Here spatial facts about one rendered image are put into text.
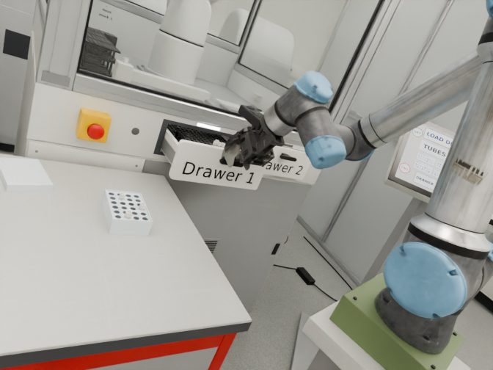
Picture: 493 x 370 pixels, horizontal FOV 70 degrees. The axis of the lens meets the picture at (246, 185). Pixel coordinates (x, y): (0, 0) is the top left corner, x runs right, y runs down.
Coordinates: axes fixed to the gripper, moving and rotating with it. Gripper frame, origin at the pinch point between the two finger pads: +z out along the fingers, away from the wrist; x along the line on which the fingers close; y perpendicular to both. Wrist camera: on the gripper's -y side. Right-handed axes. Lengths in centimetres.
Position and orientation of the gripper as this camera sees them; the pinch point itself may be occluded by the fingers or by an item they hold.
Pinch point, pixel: (229, 157)
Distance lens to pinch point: 98.8
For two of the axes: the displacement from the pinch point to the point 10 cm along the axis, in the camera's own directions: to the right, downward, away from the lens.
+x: 8.1, 1.1, 5.7
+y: 1.7, 9.0, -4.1
